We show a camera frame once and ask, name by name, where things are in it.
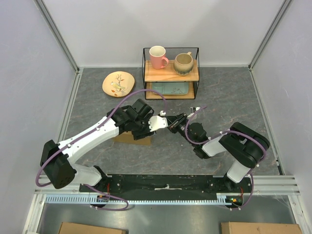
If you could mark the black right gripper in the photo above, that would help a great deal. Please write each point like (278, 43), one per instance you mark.
(173, 122)

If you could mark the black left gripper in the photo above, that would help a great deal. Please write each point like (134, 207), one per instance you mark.
(146, 133)

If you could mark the brown cardboard express box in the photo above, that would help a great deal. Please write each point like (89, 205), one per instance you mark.
(128, 138)

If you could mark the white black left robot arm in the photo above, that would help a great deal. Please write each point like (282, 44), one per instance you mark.
(58, 160)

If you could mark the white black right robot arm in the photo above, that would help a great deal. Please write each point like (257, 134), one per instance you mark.
(246, 146)

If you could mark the cardboard box bottom left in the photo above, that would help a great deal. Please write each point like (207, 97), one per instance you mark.
(73, 228)

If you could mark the cardboard box bottom right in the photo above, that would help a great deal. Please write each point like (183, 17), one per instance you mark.
(259, 228)

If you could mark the teal rectangular ceramic tray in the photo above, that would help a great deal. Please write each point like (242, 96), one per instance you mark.
(171, 88)

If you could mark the beige plate with bird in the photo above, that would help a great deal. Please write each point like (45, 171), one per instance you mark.
(118, 84)

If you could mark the beige stoneware mug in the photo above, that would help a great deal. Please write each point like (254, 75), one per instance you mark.
(183, 63)

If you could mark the pink ceramic mug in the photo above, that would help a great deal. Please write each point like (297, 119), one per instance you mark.
(158, 57)

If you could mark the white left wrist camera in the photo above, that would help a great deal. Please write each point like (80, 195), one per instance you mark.
(158, 122)

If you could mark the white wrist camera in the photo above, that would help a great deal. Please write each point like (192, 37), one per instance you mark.
(194, 109)
(158, 122)

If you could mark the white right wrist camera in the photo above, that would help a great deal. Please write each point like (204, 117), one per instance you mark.
(194, 109)

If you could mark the black wire wooden shelf rack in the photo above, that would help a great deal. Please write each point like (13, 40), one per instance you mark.
(168, 74)

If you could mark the grey slotted cable duct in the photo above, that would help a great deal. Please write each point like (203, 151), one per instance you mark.
(94, 199)

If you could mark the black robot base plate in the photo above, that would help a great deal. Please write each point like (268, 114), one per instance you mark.
(171, 186)

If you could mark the aluminium frame rail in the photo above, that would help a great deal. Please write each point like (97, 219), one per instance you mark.
(56, 33)

